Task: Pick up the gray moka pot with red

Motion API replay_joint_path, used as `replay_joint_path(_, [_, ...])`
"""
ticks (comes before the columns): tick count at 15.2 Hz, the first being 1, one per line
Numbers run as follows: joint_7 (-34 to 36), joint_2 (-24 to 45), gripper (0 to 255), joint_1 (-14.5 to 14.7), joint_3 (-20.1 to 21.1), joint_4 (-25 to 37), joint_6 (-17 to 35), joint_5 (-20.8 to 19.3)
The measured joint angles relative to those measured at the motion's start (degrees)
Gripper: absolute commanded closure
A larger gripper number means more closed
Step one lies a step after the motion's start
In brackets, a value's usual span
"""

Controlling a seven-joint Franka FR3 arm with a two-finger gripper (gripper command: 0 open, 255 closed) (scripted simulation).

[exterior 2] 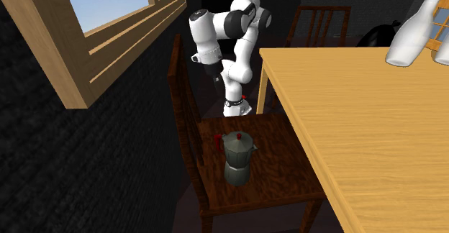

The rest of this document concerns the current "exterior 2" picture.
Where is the dark wooden chair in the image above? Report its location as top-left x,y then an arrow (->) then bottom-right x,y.
166,33 -> 328,233
284,5 -> 353,48

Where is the wooden framed window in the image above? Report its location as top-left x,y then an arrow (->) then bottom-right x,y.
0,0 -> 188,110

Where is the black bag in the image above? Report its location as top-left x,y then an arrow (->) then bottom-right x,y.
355,19 -> 402,47

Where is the light wooden table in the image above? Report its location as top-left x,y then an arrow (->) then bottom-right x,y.
255,46 -> 449,233

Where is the white bottle vase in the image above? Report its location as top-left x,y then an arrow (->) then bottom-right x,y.
385,0 -> 441,68

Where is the wooden lattice window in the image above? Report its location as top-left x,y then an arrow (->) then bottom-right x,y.
423,0 -> 449,52

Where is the grey moka pot red handle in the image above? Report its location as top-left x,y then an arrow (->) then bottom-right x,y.
214,131 -> 258,187

